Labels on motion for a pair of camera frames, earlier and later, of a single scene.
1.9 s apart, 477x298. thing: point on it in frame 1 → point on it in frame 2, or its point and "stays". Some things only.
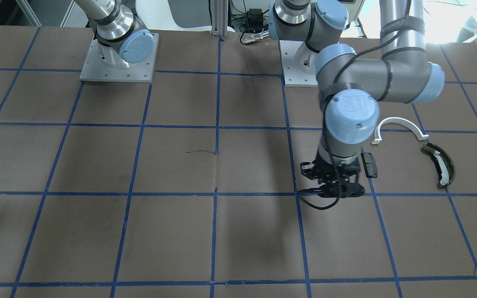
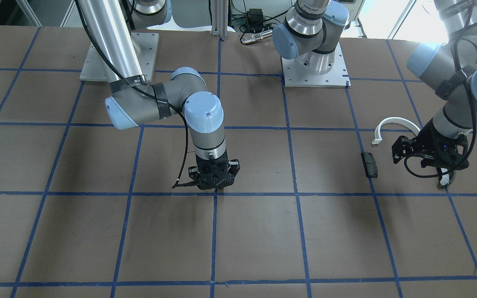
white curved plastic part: x=377 y=138 stays
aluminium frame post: x=219 y=12 stays
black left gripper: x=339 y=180 → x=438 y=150
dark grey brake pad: x=369 y=164 stays
